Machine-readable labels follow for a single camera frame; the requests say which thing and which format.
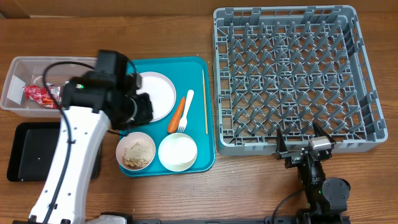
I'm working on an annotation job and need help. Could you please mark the white plastic fork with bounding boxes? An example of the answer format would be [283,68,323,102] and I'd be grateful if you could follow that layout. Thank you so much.
[177,90,194,133]

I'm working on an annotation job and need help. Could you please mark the pink bowl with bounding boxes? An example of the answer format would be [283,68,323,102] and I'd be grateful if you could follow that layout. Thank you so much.
[116,132,156,171]

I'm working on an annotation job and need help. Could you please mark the orange carrot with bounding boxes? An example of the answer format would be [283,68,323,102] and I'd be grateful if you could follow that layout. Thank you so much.
[167,96,185,134]

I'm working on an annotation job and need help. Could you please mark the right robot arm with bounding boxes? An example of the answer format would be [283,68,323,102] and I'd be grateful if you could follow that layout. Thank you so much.
[271,122,351,224]

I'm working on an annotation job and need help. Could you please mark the white bowl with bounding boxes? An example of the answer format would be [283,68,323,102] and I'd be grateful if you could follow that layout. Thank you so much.
[158,133,198,172]

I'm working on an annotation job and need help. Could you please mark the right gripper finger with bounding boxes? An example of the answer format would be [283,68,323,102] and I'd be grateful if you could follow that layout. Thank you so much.
[312,121,330,138]
[275,128,287,159]

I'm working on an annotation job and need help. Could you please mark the food scraps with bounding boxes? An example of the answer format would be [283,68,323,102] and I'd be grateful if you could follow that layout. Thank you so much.
[123,140,155,170]

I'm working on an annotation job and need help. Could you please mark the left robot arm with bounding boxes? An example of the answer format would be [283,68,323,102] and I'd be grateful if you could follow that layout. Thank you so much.
[26,50,153,223]

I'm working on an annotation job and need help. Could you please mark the red snack wrapper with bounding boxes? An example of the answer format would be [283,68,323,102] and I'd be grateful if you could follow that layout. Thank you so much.
[23,83,62,109]

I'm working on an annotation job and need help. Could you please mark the clear plastic bin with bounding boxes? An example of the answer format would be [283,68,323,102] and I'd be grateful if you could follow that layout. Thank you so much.
[1,56,96,118]

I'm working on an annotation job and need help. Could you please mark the wooden chopstick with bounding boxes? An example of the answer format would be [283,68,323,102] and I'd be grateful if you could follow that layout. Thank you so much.
[202,70,208,135]

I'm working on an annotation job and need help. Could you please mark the grey dishwasher rack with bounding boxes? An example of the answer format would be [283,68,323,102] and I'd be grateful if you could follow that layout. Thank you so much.
[213,5,388,156]

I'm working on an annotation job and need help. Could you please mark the black plastic tray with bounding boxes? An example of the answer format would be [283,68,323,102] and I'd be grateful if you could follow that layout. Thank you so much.
[6,121,102,182]

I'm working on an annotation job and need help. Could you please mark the teal serving tray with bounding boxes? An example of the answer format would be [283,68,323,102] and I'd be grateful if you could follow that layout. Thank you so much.
[119,57,216,177]

